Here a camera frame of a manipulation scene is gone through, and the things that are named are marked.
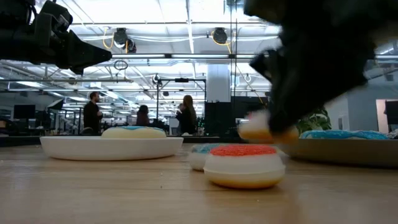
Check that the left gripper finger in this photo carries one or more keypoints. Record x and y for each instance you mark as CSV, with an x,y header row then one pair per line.
x,y
84,49
77,63

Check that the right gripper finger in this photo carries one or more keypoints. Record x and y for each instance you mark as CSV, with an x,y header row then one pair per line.
x,y
295,105

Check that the small pink donut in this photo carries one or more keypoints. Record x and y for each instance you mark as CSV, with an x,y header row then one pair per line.
x,y
252,130

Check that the blue white-drizzled donut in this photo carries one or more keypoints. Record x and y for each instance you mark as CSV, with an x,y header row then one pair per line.
x,y
133,133
342,134

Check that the small red donut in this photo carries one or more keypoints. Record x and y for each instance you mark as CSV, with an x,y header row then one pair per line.
x,y
244,168

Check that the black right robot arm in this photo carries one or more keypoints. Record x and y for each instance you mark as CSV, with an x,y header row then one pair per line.
x,y
311,12

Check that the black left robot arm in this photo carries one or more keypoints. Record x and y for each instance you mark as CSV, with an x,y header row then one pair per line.
x,y
12,40

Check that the green potted plant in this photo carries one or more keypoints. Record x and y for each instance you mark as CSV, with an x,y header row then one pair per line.
x,y
317,121

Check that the person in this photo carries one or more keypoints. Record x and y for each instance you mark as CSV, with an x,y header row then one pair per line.
x,y
186,115
143,116
91,113

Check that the grey round plate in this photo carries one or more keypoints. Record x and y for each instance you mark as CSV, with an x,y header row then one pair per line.
x,y
342,154

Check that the black computer monitor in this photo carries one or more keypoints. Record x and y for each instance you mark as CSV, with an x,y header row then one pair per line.
x,y
24,111

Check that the black cabinet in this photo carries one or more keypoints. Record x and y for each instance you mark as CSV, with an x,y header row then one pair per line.
x,y
217,118

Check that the white round plate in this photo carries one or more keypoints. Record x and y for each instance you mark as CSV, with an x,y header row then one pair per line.
x,y
109,149

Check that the small blue donut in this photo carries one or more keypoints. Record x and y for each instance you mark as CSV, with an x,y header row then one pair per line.
x,y
197,158

